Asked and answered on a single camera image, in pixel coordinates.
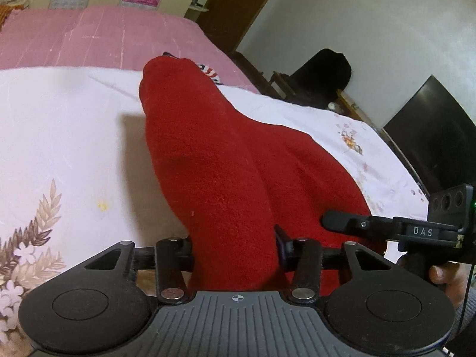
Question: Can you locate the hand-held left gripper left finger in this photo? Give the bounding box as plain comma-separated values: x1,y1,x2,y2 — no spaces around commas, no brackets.
84,237,196,303

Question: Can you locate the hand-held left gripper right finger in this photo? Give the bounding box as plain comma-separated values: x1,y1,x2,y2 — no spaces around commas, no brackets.
274,225,397,300

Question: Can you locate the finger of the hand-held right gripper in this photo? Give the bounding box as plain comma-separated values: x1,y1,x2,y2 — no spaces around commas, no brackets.
322,211,397,239

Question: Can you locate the red sweater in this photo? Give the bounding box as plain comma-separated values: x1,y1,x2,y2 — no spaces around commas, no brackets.
139,53,387,292

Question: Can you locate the person's right forearm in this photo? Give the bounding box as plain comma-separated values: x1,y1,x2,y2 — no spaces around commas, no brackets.
450,283,476,343

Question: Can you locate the person's right hand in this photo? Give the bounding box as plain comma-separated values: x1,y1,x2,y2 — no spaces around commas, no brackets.
429,262,471,307

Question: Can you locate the black television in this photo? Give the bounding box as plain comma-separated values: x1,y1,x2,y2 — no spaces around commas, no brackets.
382,74,476,198

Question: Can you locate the wooden desk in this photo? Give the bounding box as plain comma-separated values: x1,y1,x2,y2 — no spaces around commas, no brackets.
327,89,381,129

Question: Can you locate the dark wooden furniture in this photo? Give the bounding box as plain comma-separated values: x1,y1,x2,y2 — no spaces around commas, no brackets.
232,50,294,101

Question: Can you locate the white floral bedsheet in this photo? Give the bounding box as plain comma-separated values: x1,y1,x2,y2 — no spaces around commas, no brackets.
0,65,432,346

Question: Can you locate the pink bedsheet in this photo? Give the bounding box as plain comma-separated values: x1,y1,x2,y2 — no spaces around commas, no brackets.
0,5,261,95

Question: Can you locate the dark brown door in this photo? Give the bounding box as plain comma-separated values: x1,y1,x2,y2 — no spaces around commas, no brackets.
185,0,291,54

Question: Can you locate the orange striped pillow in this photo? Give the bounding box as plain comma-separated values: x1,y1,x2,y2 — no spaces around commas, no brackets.
0,3,15,28

